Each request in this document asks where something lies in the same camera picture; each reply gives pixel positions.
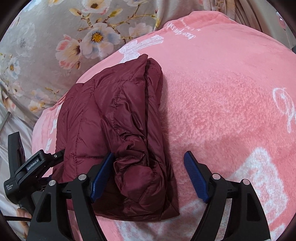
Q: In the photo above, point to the maroon puffer jacket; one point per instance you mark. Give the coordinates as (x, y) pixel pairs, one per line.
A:
(117, 111)

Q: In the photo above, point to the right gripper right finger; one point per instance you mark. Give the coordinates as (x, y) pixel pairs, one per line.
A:
(247, 220)

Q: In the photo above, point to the grey floral bed sheet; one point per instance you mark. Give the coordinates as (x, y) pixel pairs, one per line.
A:
(41, 51)

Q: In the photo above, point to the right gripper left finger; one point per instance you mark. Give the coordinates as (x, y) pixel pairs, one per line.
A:
(51, 221)

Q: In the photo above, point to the person's left hand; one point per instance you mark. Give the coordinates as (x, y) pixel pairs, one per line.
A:
(24, 224)

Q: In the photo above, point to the pink fleece blanket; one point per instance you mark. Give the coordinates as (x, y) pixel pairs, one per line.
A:
(229, 97)

